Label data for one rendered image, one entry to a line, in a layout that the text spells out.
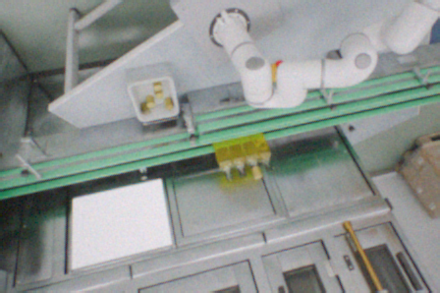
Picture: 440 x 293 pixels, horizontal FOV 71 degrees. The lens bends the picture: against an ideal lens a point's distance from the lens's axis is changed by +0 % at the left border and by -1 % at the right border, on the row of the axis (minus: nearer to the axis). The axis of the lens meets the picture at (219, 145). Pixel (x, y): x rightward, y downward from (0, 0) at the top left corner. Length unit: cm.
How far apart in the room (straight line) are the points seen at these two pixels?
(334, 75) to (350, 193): 73
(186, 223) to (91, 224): 40
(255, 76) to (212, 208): 66
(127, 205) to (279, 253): 68
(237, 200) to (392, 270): 68
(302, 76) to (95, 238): 103
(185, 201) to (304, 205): 54
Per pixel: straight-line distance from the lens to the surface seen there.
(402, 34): 97
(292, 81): 96
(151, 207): 141
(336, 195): 152
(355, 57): 94
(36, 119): 197
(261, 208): 138
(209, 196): 140
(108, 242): 141
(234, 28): 112
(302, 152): 160
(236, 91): 138
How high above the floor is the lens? 173
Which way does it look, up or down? 33 degrees down
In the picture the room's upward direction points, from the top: 163 degrees clockwise
